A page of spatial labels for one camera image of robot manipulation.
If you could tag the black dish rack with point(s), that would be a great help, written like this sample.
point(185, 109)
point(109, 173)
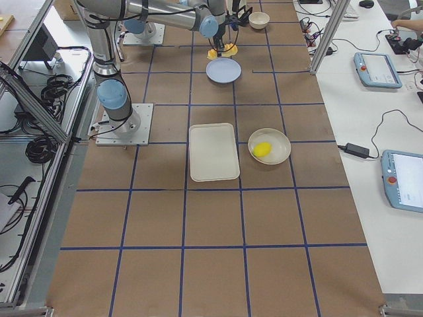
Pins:
point(243, 15)

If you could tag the cream bowl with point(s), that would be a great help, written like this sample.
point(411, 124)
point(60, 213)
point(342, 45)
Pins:
point(259, 20)

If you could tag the blue plate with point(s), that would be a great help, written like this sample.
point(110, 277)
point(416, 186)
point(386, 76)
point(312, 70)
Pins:
point(223, 70)

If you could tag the aluminium frame post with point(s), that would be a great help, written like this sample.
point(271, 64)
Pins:
point(328, 34)

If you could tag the bread roll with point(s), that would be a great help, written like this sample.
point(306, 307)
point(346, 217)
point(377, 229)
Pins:
point(227, 51)

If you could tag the teach pendant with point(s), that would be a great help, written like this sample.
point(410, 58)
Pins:
point(402, 179)
point(376, 70)

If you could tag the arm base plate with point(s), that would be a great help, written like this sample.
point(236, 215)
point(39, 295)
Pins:
point(135, 131)
point(157, 39)

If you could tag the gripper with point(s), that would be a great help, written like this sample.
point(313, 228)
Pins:
point(219, 35)

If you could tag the cream plate with lemon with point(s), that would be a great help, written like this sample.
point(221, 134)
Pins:
point(281, 146)

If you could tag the yellow lemon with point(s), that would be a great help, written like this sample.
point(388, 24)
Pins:
point(262, 149)

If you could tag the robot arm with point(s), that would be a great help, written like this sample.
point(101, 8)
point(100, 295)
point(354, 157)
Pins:
point(206, 17)
point(140, 29)

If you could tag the white tray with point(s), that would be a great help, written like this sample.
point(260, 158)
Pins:
point(213, 152)

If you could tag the black power adapter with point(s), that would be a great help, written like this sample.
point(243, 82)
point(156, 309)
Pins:
point(356, 150)

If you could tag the far teach pendant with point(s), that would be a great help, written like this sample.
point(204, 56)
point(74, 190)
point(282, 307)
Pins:
point(376, 70)

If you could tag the near teach pendant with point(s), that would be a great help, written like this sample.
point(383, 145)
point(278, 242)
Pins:
point(402, 179)

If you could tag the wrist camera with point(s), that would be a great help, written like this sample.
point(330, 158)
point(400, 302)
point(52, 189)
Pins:
point(232, 21)

